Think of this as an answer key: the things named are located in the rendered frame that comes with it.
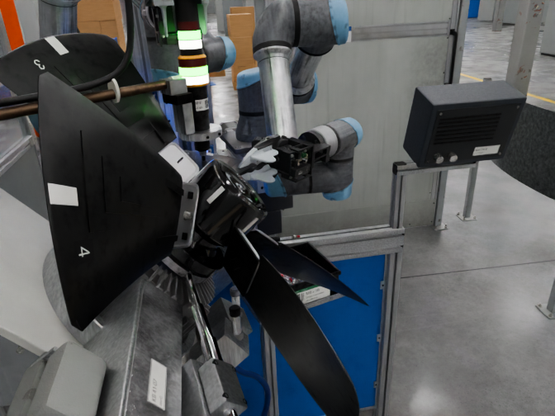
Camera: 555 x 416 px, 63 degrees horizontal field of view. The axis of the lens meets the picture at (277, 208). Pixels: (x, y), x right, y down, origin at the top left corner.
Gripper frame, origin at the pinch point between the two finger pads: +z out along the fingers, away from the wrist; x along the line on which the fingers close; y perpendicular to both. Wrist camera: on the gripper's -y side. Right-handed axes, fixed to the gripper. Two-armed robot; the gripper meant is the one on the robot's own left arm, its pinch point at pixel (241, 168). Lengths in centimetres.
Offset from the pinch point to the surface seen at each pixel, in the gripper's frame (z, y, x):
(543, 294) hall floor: -180, 41, 114
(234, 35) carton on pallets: -497, -546, 82
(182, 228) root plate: 25.7, 15.8, -4.3
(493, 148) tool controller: -70, 26, 7
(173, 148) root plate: 17.9, 3.5, -10.0
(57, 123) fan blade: 41, 21, -24
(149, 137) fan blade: 20.6, 1.7, -12.1
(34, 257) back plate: 39.4, -2.3, 2.8
